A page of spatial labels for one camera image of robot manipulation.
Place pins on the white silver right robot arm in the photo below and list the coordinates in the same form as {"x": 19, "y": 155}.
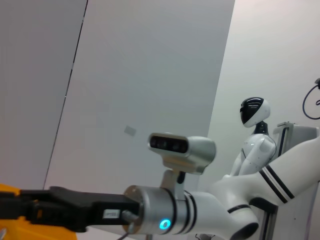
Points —
{"x": 220, "y": 200}

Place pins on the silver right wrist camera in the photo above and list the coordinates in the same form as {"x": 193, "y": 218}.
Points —
{"x": 195, "y": 150}

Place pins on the yellow plastic bin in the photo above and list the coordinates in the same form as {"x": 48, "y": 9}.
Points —
{"x": 25, "y": 230}

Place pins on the white humanoid robot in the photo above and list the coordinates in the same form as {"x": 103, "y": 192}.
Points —
{"x": 257, "y": 150}

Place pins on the white wall socket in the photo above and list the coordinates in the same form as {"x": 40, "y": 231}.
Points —
{"x": 130, "y": 130}

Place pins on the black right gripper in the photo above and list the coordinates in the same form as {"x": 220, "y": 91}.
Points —
{"x": 87, "y": 207}

